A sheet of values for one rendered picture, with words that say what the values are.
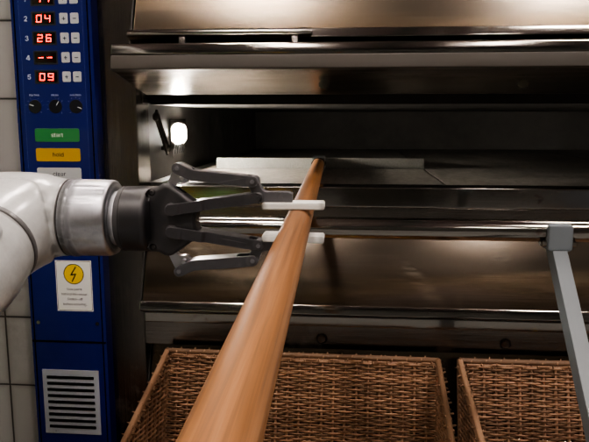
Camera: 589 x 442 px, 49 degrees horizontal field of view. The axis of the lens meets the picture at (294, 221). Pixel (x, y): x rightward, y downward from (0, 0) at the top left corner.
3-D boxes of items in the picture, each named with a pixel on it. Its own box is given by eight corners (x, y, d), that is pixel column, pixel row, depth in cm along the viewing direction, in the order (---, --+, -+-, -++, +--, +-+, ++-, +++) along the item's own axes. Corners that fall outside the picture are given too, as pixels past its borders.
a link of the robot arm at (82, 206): (88, 247, 81) (135, 248, 80) (57, 264, 72) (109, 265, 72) (85, 174, 79) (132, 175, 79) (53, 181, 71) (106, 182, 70)
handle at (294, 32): (125, 60, 115) (129, 63, 117) (311, 59, 112) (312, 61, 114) (126, 28, 115) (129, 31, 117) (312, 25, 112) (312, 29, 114)
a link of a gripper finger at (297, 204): (265, 206, 75) (264, 200, 75) (324, 206, 75) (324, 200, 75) (261, 210, 72) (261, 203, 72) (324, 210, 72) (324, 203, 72)
